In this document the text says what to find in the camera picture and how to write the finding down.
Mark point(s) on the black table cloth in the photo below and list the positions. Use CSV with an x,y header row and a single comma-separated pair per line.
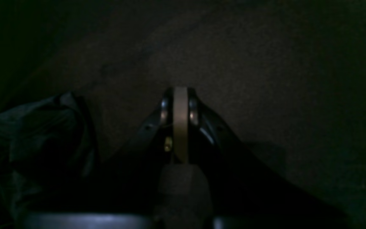
x,y
289,74

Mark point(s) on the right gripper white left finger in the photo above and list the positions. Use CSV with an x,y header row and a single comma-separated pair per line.
x,y
123,194

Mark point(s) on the dark grey T-shirt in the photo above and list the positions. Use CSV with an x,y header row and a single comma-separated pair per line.
x,y
45,147

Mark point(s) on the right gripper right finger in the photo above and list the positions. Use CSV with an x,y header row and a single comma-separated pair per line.
x,y
246,192

